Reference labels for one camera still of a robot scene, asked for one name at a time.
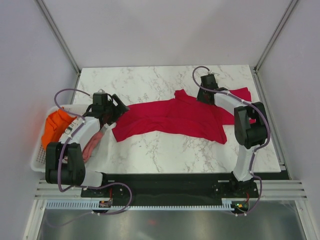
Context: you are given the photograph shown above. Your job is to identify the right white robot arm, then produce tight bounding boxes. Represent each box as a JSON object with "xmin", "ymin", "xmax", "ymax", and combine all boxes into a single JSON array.
[{"xmin": 198, "ymin": 73, "xmax": 271, "ymax": 197}]

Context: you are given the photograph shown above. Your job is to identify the white plastic laundry basket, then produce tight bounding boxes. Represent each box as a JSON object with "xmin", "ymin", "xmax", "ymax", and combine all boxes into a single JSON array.
[{"xmin": 30, "ymin": 104, "xmax": 88, "ymax": 173}]

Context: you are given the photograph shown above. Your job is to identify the orange t-shirt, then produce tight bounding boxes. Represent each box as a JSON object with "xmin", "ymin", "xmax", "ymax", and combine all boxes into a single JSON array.
[{"xmin": 41, "ymin": 109, "xmax": 76, "ymax": 151}]

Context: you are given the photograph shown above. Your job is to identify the white printed t-shirt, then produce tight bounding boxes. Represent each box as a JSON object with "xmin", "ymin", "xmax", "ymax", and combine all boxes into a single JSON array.
[{"xmin": 64, "ymin": 117, "xmax": 85, "ymax": 136}]

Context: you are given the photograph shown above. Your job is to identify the aluminium frame post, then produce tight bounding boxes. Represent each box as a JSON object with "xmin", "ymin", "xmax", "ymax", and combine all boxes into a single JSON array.
[
  {"xmin": 35, "ymin": 0, "xmax": 81, "ymax": 77},
  {"xmin": 252, "ymin": 0, "xmax": 301, "ymax": 73}
]

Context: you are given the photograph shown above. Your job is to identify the purple cable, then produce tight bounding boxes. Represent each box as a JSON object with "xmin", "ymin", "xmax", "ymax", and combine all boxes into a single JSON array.
[
  {"xmin": 192, "ymin": 65, "xmax": 272, "ymax": 217},
  {"xmin": 54, "ymin": 87, "xmax": 133, "ymax": 228}
]

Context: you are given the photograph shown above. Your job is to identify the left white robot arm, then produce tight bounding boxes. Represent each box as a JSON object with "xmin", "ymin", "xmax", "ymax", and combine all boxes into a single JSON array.
[{"xmin": 45, "ymin": 92, "xmax": 129, "ymax": 197}]

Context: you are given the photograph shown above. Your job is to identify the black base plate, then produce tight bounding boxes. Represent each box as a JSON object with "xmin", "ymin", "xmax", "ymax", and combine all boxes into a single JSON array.
[{"xmin": 81, "ymin": 173, "xmax": 259, "ymax": 206}]

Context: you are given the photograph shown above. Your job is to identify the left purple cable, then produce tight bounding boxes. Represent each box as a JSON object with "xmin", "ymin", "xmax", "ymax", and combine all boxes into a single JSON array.
[{"xmin": 54, "ymin": 87, "xmax": 133, "ymax": 228}]

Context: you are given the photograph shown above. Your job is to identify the right aluminium frame post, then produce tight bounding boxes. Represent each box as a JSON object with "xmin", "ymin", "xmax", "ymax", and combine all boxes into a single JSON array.
[{"xmin": 252, "ymin": 0, "xmax": 301, "ymax": 73}]

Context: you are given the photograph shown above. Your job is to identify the folded red t-shirt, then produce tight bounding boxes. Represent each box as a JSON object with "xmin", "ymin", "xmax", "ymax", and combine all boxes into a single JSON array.
[{"xmin": 214, "ymin": 87, "xmax": 252, "ymax": 125}]

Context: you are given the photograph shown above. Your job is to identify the red t-shirt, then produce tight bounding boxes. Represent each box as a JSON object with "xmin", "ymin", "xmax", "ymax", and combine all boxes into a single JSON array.
[
  {"xmin": 214, "ymin": 87, "xmax": 252, "ymax": 125},
  {"xmin": 112, "ymin": 89, "xmax": 227, "ymax": 144}
]

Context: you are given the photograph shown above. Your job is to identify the left aluminium frame post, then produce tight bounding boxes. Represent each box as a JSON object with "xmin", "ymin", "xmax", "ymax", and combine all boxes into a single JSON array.
[{"xmin": 35, "ymin": 0, "xmax": 81, "ymax": 77}]

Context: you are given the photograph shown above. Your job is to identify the white slotted cable duct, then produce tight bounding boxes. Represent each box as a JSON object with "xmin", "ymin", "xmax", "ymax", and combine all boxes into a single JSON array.
[{"xmin": 45, "ymin": 199, "xmax": 249, "ymax": 211}]

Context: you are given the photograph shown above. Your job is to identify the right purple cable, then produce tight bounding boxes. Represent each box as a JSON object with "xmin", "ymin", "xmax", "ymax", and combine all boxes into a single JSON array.
[{"xmin": 192, "ymin": 65, "xmax": 272, "ymax": 217}]

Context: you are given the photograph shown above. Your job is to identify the pink t-shirt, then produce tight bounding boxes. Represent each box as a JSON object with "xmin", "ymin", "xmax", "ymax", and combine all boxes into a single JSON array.
[{"xmin": 82, "ymin": 127, "xmax": 107, "ymax": 163}]

